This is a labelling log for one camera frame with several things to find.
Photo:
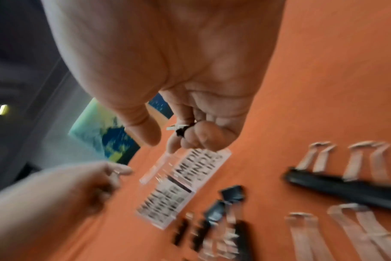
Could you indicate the large black binder clip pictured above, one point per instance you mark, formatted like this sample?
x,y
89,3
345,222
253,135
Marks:
x,y
306,234
311,178
372,192
366,229

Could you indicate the clear labelled plastic organizer box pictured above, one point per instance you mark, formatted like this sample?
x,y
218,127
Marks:
x,y
179,186

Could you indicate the person's left hand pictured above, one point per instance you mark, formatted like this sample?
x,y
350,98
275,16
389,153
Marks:
x,y
86,186

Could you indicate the small black binder clip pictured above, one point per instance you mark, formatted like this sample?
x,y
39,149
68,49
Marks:
x,y
181,130
181,232
198,237

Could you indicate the person's left forearm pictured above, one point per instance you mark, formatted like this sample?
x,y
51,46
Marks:
x,y
24,224

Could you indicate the ceiling light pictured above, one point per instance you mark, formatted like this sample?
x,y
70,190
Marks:
x,y
2,109

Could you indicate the person's right hand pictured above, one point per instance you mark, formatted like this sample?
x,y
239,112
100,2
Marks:
x,y
169,51

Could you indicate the blue and yellow painting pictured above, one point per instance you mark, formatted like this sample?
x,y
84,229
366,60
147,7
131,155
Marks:
x,y
98,130

